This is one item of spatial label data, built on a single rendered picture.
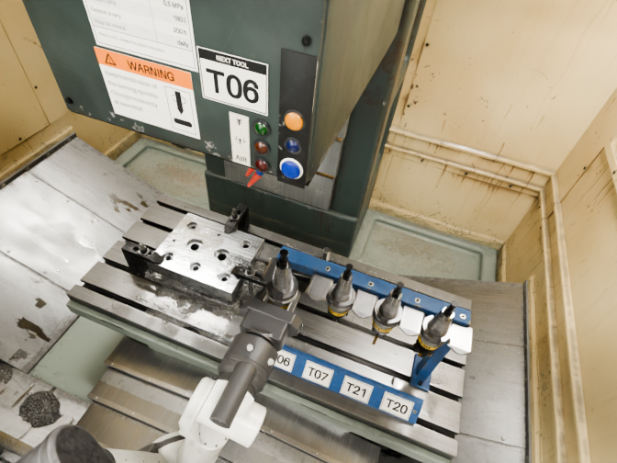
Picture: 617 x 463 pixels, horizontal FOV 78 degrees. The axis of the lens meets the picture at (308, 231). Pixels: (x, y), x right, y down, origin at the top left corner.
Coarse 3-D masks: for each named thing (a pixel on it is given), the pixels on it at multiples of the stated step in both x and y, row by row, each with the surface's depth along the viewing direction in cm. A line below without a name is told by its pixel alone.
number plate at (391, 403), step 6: (384, 396) 101; (390, 396) 100; (396, 396) 100; (384, 402) 101; (390, 402) 101; (396, 402) 100; (402, 402) 100; (408, 402) 100; (384, 408) 101; (390, 408) 101; (396, 408) 100; (402, 408) 100; (408, 408) 100; (396, 414) 101; (402, 414) 100; (408, 414) 100
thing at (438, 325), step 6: (438, 312) 81; (432, 318) 83; (438, 318) 80; (444, 318) 79; (450, 318) 78; (432, 324) 82; (438, 324) 81; (444, 324) 80; (450, 324) 81; (432, 330) 82; (438, 330) 81; (444, 330) 81; (438, 336) 82
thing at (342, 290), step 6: (342, 276) 83; (342, 282) 83; (348, 282) 82; (336, 288) 85; (342, 288) 84; (348, 288) 84; (336, 294) 86; (342, 294) 85; (348, 294) 85; (342, 300) 86
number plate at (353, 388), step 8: (344, 384) 103; (352, 384) 102; (360, 384) 102; (368, 384) 102; (344, 392) 103; (352, 392) 103; (360, 392) 102; (368, 392) 102; (360, 400) 102; (368, 400) 102
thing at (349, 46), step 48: (48, 0) 52; (192, 0) 44; (240, 0) 42; (288, 0) 41; (336, 0) 41; (384, 0) 67; (48, 48) 57; (240, 48) 46; (288, 48) 44; (336, 48) 47; (384, 48) 85; (96, 96) 61; (336, 96) 56; (192, 144) 61
